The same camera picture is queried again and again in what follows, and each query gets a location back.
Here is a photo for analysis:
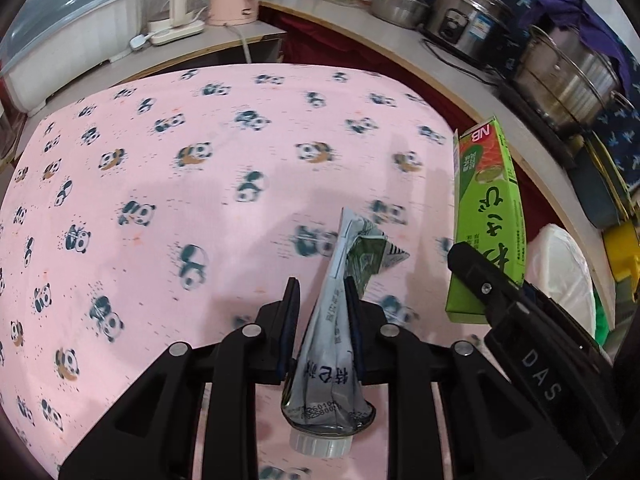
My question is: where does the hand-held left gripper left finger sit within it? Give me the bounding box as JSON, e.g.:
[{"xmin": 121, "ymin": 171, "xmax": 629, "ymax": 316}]
[{"xmin": 59, "ymin": 276, "xmax": 302, "ymax": 480}]

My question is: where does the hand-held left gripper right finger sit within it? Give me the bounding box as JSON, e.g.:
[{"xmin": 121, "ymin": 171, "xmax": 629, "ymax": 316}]
[{"xmin": 344, "ymin": 276, "xmax": 586, "ymax": 480}]

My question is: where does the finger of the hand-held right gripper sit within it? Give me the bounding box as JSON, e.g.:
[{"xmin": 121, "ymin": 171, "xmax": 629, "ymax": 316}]
[{"xmin": 446, "ymin": 241, "xmax": 531, "ymax": 331}]

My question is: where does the squeezed grey toothpaste tube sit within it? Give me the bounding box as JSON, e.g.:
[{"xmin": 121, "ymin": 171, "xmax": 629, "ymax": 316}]
[{"xmin": 280, "ymin": 207, "xmax": 410, "ymax": 457}]

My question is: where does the green carton box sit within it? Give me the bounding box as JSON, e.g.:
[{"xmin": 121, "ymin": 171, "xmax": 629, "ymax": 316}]
[{"xmin": 445, "ymin": 115, "xmax": 528, "ymax": 325}]

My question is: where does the white plastic trash bag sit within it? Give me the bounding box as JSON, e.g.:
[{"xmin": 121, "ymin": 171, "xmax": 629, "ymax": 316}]
[{"xmin": 525, "ymin": 223, "xmax": 598, "ymax": 346}]

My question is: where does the dark blue basin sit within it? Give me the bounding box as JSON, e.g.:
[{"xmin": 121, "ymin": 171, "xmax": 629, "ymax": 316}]
[{"xmin": 575, "ymin": 135, "xmax": 633, "ymax": 228}]

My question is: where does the yellow plastic container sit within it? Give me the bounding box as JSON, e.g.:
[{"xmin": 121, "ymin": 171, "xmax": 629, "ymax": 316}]
[{"xmin": 602, "ymin": 220, "xmax": 640, "ymax": 281}]

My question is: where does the black induction cooktop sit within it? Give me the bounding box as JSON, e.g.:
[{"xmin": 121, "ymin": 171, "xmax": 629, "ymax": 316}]
[{"xmin": 492, "ymin": 80, "xmax": 583, "ymax": 168}]

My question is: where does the pink panda print tablecloth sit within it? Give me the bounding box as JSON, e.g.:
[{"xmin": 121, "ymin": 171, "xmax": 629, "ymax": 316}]
[{"xmin": 0, "ymin": 64, "xmax": 501, "ymax": 480}]

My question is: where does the large steel steamer pot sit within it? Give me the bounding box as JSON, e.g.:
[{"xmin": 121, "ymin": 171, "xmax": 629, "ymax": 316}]
[{"xmin": 510, "ymin": 25, "xmax": 636, "ymax": 136}]

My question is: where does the steel rice cooker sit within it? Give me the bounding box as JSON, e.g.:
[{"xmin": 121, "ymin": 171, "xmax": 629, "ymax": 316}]
[{"xmin": 420, "ymin": 0, "xmax": 516, "ymax": 66}]

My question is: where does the purple cloth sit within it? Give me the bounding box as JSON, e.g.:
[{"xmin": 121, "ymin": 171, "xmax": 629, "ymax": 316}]
[{"xmin": 520, "ymin": 0, "xmax": 636, "ymax": 81}]

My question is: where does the small steel pot with lid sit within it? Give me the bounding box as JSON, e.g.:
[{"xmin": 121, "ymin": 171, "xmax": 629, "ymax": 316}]
[{"xmin": 370, "ymin": 0, "xmax": 431, "ymax": 30}]

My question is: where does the white dish box clear lid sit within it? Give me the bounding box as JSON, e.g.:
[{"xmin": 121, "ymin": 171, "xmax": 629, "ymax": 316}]
[{"xmin": 0, "ymin": 0, "xmax": 151, "ymax": 113}]

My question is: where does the black power cable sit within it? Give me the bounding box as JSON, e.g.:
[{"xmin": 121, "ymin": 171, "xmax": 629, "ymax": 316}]
[{"xmin": 420, "ymin": 37, "xmax": 506, "ymax": 83}]

